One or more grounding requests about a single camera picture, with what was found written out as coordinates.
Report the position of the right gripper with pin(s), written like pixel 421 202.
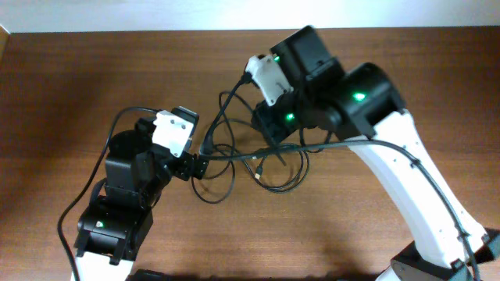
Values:
pixel 266 127

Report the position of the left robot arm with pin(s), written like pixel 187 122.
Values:
pixel 139 163

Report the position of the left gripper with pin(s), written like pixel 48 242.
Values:
pixel 191 168

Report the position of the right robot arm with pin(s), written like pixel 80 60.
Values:
pixel 305 87

